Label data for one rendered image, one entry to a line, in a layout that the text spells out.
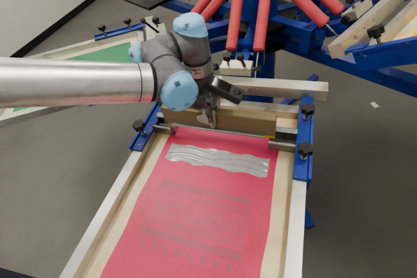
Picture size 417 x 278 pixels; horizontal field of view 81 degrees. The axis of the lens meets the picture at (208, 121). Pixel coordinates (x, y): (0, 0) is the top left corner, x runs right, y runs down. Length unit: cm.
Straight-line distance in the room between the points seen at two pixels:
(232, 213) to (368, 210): 129
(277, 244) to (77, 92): 58
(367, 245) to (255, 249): 118
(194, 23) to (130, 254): 63
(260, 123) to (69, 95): 52
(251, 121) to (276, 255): 36
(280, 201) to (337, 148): 139
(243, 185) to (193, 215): 17
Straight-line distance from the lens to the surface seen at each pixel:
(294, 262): 69
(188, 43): 59
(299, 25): 135
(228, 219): 75
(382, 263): 183
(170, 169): 86
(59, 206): 234
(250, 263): 72
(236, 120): 76
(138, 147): 90
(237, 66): 99
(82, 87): 43
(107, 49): 167
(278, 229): 74
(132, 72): 45
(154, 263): 76
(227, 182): 80
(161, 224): 79
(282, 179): 80
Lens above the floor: 166
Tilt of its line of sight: 47 degrees down
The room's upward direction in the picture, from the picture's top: 14 degrees counter-clockwise
